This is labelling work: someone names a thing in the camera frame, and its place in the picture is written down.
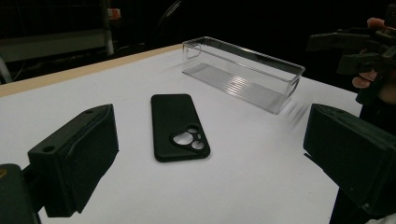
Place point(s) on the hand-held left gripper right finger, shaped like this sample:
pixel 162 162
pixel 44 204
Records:
pixel 351 149

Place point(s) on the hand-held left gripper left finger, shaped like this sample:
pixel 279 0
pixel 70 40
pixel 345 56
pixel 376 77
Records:
pixel 77 155

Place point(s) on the black phone case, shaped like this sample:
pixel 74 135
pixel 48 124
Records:
pixel 171 118

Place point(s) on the clear plastic box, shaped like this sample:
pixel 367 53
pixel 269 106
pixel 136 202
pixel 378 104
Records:
pixel 236 84

